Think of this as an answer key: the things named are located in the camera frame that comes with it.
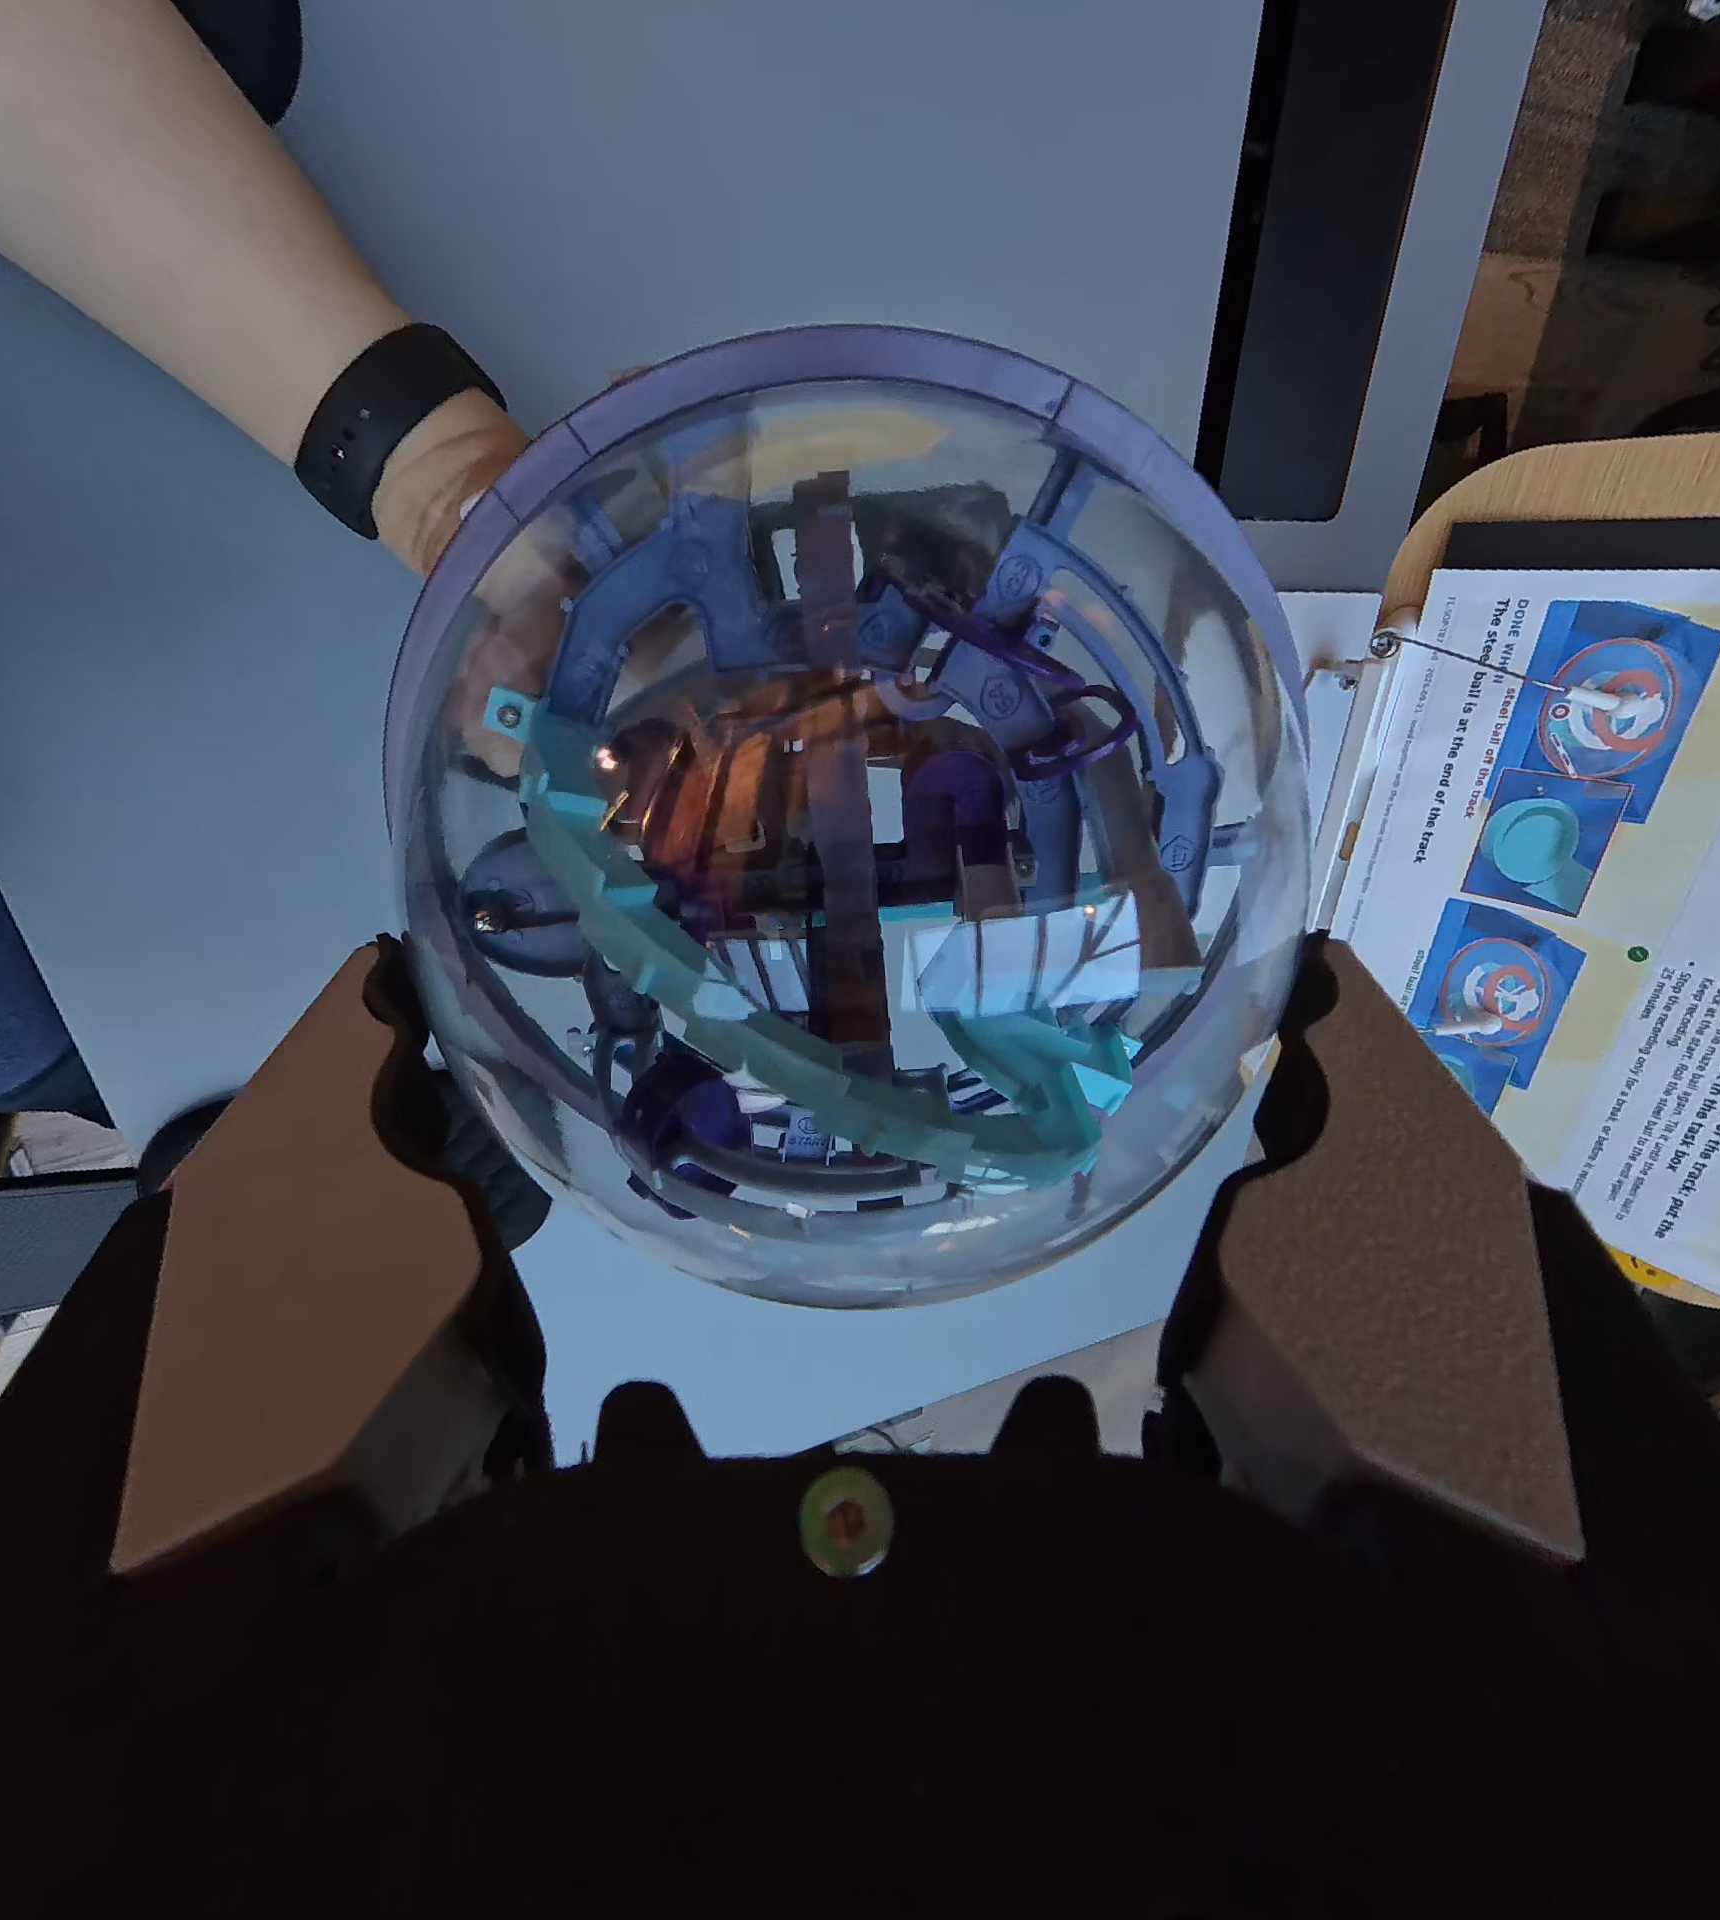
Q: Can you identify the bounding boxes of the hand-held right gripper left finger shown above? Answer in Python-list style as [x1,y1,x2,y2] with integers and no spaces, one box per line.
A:
[109,936,549,1579]

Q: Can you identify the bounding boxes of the transparent maze ball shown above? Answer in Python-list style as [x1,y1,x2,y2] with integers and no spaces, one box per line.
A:
[381,322,1315,1310]

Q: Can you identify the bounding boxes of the black wrist band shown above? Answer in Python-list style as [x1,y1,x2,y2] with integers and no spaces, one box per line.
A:
[291,322,510,543]

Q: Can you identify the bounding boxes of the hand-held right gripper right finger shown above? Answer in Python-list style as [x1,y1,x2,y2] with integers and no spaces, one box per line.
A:
[1156,931,1581,1569]

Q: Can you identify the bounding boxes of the light wooden board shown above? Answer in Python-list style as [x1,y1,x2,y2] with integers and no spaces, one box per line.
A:
[1376,439,1720,633]

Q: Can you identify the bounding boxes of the metal wire clip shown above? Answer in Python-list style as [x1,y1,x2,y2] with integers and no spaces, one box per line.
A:
[1362,626,1569,697]

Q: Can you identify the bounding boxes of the printed instruction sheet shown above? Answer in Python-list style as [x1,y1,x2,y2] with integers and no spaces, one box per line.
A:
[1336,563,1720,1341]

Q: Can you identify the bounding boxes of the person's left hand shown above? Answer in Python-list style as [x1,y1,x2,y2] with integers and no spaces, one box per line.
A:
[375,394,535,583]

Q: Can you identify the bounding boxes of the dark grey flat box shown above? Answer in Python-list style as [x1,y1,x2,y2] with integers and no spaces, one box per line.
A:
[0,1171,146,1332]

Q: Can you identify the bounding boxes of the person's left forearm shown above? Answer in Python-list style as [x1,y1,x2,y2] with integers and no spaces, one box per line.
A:
[0,0,419,461]

